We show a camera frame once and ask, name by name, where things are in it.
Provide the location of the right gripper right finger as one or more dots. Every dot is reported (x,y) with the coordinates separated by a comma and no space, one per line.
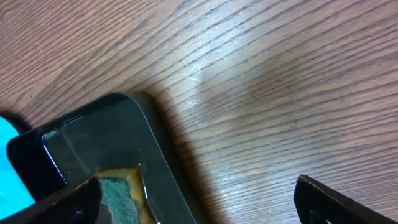
(318,203)

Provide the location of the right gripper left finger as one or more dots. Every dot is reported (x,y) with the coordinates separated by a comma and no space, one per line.
(73,204)

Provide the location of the green yellow sponge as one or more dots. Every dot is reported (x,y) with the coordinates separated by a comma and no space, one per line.
(124,197)

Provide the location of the teal plastic tray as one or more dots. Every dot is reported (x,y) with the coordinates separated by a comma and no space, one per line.
(14,194)

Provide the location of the black plastic tray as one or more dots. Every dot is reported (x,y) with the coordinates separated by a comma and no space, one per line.
(116,130)

